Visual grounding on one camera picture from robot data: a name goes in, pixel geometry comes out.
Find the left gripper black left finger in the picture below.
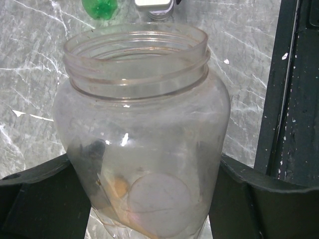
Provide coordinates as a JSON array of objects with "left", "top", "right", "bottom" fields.
[{"left": 0, "top": 154, "right": 91, "bottom": 239}]

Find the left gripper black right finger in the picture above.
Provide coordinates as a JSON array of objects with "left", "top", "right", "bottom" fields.
[{"left": 209, "top": 154, "right": 319, "bottom": 239}]

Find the green plastic bottle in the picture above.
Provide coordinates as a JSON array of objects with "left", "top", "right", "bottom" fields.
[{"left": 82, "top": 0, "right": 118, "bottom": 20}]

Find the orange bottle cap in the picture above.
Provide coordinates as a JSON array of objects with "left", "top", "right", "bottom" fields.
[{"left": 107, "top": 175, "right": 130, "bottom": 198}]

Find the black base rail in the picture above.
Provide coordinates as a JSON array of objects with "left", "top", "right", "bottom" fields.
[{"left": 254, "top": 0, "right": 319, "bottom": 187}]

